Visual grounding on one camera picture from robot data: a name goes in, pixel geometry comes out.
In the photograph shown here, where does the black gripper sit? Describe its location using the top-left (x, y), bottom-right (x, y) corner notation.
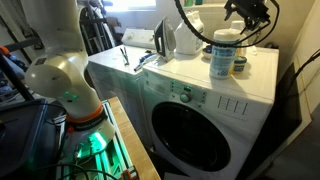
top-left (224, 0), bottom-right (272, 33)

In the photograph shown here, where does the white and blue wipes container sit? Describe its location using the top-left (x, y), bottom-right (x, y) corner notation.
top-left (209, 28), bottom-right (242, 80)

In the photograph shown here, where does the white front-load washing machine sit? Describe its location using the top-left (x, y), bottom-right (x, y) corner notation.
top-left (142, 44), bottom-right (280, 180)

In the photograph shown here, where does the small blue jar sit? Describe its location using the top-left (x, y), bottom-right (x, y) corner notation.
top-left (232, 55), bottom-right (249, 74)

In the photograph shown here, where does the large white detergent jug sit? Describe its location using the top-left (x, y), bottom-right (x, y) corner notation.
top-left (174, 10), bottom-right (205, 56)

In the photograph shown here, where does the silver and black clothes iron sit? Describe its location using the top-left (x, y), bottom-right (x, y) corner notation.
top-left (153, 16), bottom-right (177, 64)

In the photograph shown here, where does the blue bristle hand brush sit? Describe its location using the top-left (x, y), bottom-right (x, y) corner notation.
top-left (133, 53), bottom-right (158, 73)

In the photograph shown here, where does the bright window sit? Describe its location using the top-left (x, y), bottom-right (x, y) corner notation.
top-left (104, 0), bottom-right (158, 13)

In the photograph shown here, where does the white top-load washer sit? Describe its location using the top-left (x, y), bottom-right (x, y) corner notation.
top-left (86, 28), bottom-right (157, 148)

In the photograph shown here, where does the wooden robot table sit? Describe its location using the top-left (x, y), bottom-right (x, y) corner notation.
top-left (107, 96), bottom-right (162, 180)

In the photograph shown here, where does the red and black clamp rod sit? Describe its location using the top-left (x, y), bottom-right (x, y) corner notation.
top-left (0, 36), bottom-right (43, 101)

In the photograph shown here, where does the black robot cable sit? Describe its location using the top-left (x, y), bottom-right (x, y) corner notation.
top-left (172, 0), bottom-right (281, 48)

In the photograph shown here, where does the black cable along wall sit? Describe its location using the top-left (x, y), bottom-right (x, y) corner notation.
top-left (289, 49), bottom-right (320, 86)

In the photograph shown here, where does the aluminium base frame green lit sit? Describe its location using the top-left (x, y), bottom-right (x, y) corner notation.
top-left (55, 99), bottom-right (140, 180)

